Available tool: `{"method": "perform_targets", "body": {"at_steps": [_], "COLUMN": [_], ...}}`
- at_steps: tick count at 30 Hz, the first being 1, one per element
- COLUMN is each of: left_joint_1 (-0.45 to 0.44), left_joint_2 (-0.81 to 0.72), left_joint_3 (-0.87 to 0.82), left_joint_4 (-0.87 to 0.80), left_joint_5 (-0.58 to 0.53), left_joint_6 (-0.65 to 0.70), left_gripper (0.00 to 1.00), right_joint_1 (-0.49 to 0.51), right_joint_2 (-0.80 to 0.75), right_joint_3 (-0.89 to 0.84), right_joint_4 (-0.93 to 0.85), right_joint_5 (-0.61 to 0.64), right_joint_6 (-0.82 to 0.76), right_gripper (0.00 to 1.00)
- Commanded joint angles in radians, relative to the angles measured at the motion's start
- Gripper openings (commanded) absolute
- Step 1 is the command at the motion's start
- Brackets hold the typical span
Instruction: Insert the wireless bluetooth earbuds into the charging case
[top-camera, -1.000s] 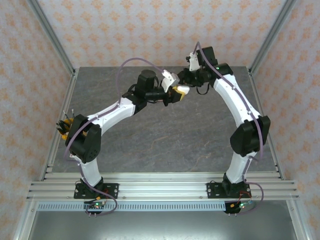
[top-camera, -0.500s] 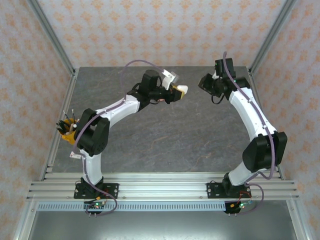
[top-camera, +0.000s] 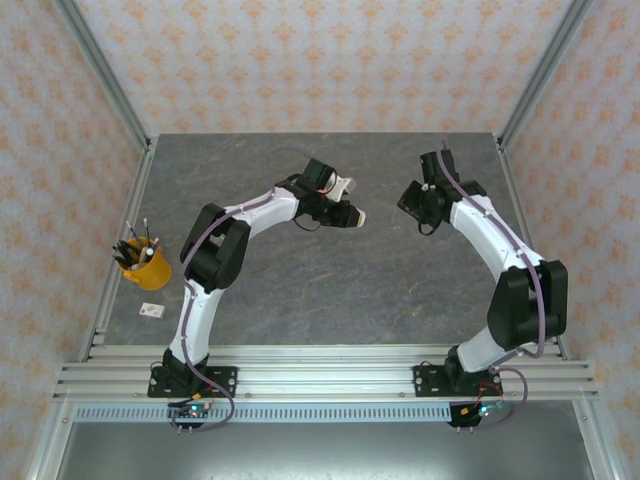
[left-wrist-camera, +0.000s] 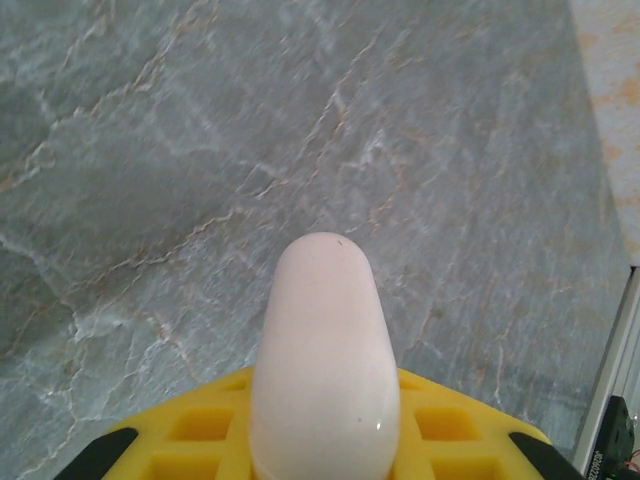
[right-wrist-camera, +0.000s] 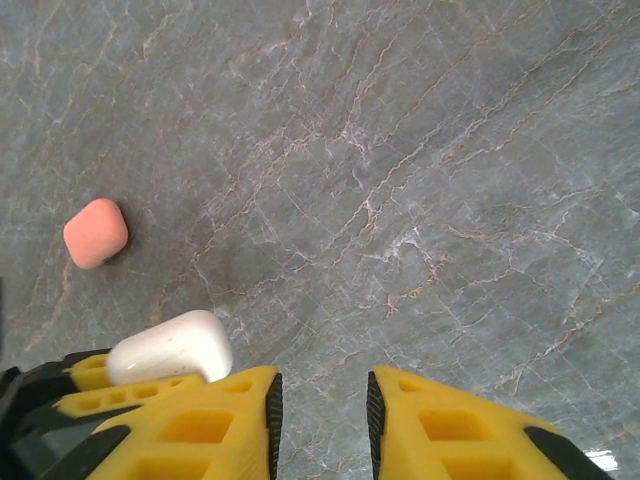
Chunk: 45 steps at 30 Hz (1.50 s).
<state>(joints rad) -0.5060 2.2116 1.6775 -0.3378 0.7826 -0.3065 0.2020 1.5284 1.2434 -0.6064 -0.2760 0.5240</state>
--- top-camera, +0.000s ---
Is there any yellow pen cup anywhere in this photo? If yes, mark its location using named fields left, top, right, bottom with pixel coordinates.
left=122, top=237, right=173, bottom=293

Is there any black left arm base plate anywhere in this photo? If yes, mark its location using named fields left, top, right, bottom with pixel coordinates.
left=147, top=365, right=239, bottom=399

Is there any grey metal sheet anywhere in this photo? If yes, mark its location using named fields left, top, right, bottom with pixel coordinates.
left=54, top=422, right=596, bottom=480

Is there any aluminium side rail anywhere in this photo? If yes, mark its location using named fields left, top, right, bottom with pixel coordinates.
left=77, top=137, right=159, bottom=362
left=497, top=138, right=570, bottom=361

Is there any aluminium mounting rail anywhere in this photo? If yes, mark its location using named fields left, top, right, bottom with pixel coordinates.
left=53, top=343, right=599, bottom=402

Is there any slotted grey cable duct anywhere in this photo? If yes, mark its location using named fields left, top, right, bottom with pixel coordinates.
left=74, top=405, right=451, bottom=423

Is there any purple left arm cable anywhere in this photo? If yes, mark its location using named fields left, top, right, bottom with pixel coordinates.
left=169, top=147, right=316, bottom=434

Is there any aluminium frame leg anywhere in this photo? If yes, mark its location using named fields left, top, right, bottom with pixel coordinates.
left=27, top=399, right=76, bottom=480
left=572, top=399, right=624, bottom=480

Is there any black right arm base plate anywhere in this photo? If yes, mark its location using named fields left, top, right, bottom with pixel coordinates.
left=413, top=363, right=501, bottom=399

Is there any aluminium frame post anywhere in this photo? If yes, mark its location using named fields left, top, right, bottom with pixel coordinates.
left=498, top=0, right=595, bottom=151
left=52, top=0, right=154, bottom=154

